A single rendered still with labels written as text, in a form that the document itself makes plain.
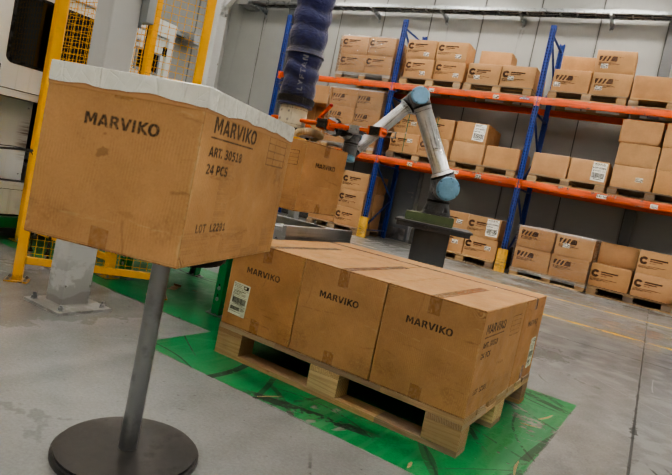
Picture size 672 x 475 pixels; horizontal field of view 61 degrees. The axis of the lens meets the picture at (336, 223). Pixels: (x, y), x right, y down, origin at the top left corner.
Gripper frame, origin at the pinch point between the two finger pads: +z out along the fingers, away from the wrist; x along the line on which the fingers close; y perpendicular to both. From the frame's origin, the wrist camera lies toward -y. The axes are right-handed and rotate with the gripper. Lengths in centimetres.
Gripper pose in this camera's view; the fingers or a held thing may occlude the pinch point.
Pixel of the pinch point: (329, 125)
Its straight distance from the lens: 342.8
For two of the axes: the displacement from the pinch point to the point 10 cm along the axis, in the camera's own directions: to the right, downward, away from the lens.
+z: -5.2, -0.5, -8.5
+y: -8.3, -2.1, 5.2
